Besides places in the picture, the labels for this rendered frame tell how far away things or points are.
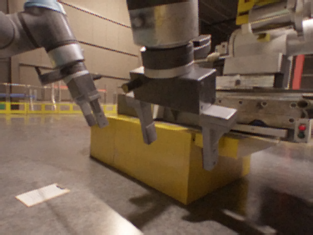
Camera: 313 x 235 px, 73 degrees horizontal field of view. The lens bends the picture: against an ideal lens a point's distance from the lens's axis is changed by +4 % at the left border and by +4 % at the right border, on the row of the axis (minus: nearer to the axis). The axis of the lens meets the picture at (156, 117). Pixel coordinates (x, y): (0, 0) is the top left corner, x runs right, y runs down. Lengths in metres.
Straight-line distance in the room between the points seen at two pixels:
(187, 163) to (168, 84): 1.45
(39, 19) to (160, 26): 0.44
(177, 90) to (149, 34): 0.08
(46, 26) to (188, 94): 0.46
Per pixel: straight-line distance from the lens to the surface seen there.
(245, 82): 1.96
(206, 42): 0.34
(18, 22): 0.66
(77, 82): 0.59
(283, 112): 1.75
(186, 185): 1.77
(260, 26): 1.67
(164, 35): 0.26
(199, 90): 0.27
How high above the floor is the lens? 0.84
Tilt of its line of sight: 5 degrees down
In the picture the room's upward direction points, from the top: 3 degrees clockwise
